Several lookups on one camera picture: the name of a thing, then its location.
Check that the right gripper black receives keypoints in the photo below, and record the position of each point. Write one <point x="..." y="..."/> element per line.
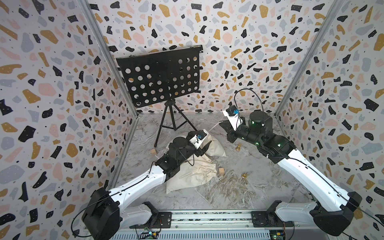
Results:
<point x="231" y="133"/>

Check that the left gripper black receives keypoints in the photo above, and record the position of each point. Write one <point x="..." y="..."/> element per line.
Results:
<point x="201" y="152"/>

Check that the cream soil bag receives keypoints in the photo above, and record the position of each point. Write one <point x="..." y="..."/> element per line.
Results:
<point x="214" y="147"/>

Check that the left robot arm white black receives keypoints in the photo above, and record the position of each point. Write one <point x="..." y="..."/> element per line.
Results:
<point x="109" y="210"/>

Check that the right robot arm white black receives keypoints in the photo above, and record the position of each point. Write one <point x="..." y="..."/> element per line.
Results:
<point x="333" y="208"/>

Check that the cream cloth bag lower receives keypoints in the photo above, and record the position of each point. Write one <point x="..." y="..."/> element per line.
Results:
<point x="189" y="176"/>

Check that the black perforated music stand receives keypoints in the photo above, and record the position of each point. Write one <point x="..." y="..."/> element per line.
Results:
<point x="162" y="77"/>

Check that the left green circuit board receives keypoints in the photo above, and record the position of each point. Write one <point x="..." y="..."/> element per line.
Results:
<point x="149" y="235"/>

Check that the green circuit board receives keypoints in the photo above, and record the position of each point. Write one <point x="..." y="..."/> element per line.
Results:
<point x="149" y="235"/>
<point x="277" y="235"/>

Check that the right green circuit board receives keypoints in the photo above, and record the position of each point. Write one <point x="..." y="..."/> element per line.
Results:
<point x="277" y="235"/>

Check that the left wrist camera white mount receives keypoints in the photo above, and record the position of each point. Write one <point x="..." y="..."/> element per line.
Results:
<point x="197" y="138"/>

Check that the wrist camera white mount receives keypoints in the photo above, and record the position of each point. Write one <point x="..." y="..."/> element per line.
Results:
<point x="233" y="115"/>
<point x="197" y="138"/>

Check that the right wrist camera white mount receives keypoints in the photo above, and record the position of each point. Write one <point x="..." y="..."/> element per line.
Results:
<point x="233" y="115"/>

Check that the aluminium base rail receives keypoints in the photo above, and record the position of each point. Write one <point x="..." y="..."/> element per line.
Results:
<point x="223" y="225"/>

